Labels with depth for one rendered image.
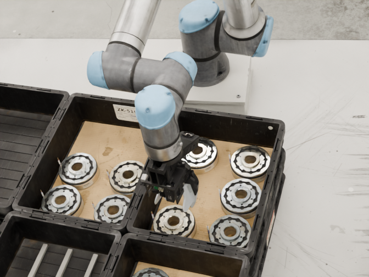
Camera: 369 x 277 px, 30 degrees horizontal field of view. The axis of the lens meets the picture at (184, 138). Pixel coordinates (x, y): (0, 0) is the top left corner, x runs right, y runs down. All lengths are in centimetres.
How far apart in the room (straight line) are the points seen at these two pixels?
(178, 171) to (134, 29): 31
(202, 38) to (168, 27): 158
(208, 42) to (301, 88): 38
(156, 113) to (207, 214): 50
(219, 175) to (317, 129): 39
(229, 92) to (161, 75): 67
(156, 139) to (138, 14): 29
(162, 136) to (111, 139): 60
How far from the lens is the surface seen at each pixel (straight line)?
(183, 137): 150
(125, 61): 141
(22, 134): 201
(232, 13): 180
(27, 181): 178
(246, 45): 189
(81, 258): 171
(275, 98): 213
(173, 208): 170
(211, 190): 176
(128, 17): 147
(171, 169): 144
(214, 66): 201
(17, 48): 250
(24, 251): 177
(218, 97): 201
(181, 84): 136
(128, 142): 190
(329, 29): 342
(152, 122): 129
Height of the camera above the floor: 225
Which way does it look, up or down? 49 degrees down
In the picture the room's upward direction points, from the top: 11 degrees counter-clockwise
